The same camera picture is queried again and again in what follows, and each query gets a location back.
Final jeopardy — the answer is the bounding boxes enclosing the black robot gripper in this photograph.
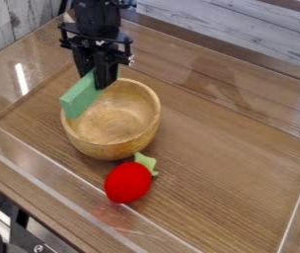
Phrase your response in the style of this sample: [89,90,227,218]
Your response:
[57,0,135,90]

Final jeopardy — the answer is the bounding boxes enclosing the green rectangular block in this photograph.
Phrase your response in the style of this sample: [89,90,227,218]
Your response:
[59,71,104,119]

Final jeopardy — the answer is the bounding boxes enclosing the brown wooden bowl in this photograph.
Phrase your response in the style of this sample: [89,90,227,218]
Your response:
[60,78,160,160]

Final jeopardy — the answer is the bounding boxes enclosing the red plush strawberry toy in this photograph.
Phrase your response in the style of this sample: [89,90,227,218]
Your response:
[104,152,159,204]

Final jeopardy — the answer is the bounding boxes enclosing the clear acrylic tray enclosure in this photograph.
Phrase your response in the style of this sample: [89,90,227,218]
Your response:
[0,22,300,253]

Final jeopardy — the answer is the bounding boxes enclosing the black metal frame bracket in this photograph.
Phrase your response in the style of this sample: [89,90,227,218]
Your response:
[9,210,56,253]

